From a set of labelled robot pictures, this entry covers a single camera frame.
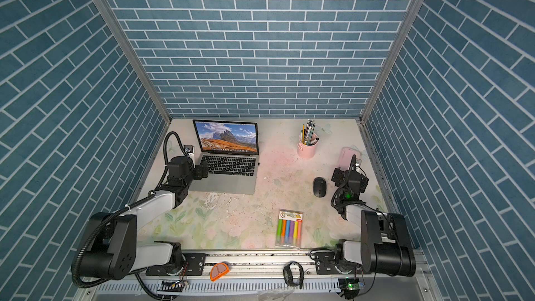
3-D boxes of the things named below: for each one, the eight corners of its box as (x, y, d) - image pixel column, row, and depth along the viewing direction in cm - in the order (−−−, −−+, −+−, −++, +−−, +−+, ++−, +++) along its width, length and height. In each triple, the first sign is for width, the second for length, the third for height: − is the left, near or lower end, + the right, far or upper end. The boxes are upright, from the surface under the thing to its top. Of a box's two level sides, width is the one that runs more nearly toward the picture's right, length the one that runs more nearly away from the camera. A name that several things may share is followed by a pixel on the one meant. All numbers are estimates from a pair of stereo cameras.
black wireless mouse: (314, 197, 93) (315, 194, 91) (312, 180, 99) (312, 177, 97) (327, 197, 93) (328, 194, 91) (324, 180, 99) (325, 177, 97)
